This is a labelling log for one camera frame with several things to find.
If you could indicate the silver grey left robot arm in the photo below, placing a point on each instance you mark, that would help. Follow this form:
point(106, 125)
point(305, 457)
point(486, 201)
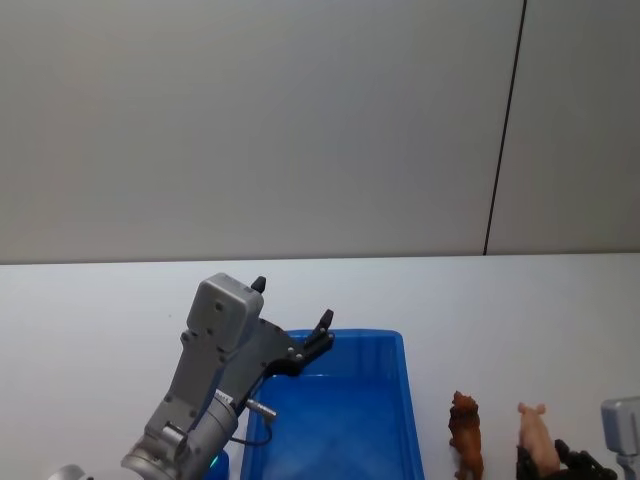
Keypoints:
point(200, 360)

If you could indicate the blue plastic bin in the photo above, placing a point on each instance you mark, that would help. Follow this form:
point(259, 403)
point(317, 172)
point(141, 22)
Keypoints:
point(345, 420)

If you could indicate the brown lion toy figure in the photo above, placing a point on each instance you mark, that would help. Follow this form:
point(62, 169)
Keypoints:
point(466, 435)

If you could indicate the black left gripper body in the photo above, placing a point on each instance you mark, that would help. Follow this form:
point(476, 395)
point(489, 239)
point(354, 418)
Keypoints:
point(260, 352)

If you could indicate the pink pig toy figure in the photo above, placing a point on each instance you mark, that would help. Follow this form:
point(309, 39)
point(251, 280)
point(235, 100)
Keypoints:
point(538, 440)

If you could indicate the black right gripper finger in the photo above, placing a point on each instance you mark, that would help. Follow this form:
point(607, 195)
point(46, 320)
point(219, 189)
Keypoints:
point(526, 462)
point(582, 462)

